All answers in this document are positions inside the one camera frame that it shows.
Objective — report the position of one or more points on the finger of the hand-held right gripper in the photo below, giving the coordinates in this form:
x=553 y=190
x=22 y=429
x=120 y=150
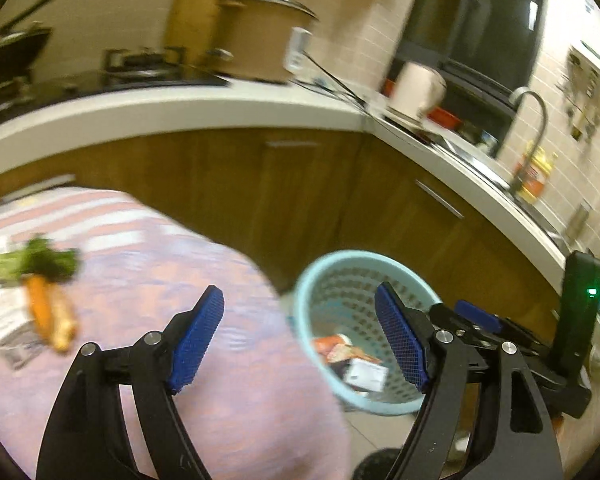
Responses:
x=450 y=316
x=477 y=314

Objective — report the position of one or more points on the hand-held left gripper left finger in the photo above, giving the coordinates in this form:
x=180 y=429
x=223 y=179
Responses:
x=197 y=340

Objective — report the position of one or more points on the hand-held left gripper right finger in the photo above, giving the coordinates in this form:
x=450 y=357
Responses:
x=402 y=340

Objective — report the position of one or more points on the blue white carton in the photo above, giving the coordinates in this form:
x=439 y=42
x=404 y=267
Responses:
x=365 y=374

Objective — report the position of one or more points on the light blue plastic basket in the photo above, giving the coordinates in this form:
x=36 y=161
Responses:
x=330 y=280

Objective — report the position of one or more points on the pink patterned tablecloth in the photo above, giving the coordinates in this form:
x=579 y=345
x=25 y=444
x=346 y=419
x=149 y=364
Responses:
x=255 y=410

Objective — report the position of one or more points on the black round object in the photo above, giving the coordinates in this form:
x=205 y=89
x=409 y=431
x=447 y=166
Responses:
x=380 y=465

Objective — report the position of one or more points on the yellow dish soap bottle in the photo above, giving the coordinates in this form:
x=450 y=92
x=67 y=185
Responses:
x=537 y=175

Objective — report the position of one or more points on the steel sink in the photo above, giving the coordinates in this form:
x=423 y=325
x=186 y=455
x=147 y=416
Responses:
x=480 y=160

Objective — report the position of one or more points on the wooden base cabinet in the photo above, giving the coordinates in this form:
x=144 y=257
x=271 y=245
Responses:
x=305 y=200

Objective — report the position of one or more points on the small glass cup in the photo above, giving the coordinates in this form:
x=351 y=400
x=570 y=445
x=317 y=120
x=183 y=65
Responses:
x=487 y=142

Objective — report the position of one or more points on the green leafy vegetable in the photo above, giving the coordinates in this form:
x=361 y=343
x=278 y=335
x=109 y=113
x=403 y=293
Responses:
x=40 y=260

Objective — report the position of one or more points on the white printed paper packet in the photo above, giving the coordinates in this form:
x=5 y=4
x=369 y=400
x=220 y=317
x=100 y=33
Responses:
x=5 y=310

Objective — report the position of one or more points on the red tray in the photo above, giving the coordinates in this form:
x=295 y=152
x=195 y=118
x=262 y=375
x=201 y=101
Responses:
x=445 y=117

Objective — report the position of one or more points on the steel faucet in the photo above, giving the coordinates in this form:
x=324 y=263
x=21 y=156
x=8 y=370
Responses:
x=542 y=115

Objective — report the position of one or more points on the cream electric kettle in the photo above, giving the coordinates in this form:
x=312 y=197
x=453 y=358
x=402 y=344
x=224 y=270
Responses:
x=417 y=90

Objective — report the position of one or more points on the black gas stove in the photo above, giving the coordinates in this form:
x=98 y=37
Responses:
x=80 y=82

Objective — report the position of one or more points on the dark window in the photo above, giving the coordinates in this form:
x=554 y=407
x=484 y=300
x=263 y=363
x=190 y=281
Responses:
x=480 y=10

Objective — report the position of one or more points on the beige rice cooker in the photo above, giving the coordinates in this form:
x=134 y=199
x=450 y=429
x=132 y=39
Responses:
x=255 y=40

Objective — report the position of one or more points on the wooden cutting board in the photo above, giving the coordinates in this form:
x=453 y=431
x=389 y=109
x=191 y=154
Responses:
x=195 y=5

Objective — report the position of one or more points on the black wok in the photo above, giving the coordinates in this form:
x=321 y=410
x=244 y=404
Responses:
x=10 y=55

